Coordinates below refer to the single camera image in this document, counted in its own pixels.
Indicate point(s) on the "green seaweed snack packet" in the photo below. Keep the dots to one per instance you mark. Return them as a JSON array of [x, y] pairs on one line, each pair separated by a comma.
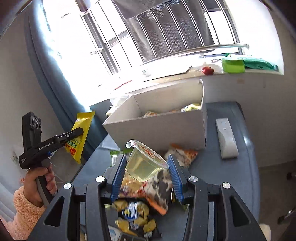
[[115, 153]]

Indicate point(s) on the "green plastic bag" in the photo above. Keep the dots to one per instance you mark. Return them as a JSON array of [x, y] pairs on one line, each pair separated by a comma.
[[251, 62]]

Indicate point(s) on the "clear jelly cup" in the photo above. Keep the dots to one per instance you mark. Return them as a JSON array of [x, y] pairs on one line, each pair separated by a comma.
[[143, 162]]

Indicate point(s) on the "white cardboard box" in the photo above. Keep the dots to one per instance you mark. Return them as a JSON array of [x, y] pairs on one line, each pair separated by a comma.
[[186, 129]]

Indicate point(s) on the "smartphone with cartoon case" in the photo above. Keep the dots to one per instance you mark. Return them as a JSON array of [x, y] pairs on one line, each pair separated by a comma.
[[118, 235]]

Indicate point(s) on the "orange pink snack packet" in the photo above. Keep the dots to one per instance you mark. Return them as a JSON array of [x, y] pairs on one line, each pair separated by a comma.
[[152, 113]]

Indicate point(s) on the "tissue pack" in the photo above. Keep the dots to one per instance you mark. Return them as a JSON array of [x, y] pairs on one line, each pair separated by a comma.
[[116, 101]]

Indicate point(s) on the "brown white patterned snack bag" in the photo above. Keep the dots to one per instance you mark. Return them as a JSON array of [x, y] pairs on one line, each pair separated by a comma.
[[156, 191]]

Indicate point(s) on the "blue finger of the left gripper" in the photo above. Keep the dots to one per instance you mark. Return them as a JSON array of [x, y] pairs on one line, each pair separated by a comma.
[[61, 140]]

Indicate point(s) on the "blue curtain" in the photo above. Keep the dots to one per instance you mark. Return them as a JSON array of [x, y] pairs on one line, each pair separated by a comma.
[[59, 48]]

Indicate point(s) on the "green round container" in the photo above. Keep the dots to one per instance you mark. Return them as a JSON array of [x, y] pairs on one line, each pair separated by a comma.
[[233, 66]]

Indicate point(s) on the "red small object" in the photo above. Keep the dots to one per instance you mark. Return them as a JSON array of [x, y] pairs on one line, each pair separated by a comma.
[[207, 70]]

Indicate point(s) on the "metal window rail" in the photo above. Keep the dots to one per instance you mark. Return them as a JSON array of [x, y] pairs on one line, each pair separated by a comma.
[[200, 50]]

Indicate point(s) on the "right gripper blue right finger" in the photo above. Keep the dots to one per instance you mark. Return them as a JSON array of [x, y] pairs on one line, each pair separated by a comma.
[[177, 178]]

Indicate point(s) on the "black potato chip bag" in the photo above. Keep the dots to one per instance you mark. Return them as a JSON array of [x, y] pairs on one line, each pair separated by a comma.
[[136, 217]]

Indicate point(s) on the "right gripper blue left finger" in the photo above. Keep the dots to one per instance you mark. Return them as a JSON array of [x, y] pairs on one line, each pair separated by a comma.
[[117, 175]]

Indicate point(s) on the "small beige snack packet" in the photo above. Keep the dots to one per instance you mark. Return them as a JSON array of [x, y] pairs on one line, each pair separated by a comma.
[[184, 156]]

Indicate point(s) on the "dark grey hanging towel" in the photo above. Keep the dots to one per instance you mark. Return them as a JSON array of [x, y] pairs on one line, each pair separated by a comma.
[[171, 27]]

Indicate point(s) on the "yellow snack bar packet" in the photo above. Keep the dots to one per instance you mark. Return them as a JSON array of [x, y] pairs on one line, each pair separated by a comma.
[[75, 146]]

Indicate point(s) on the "person's left hand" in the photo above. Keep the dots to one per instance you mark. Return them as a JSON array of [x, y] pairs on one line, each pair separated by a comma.
[[31, 185]]

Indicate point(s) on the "white remote control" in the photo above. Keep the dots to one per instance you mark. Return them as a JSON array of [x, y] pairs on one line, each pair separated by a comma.
[[228, 147]]

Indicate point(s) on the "yellow green snack bag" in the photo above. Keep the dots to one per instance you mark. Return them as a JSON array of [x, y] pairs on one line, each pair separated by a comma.
[[191, 107]]

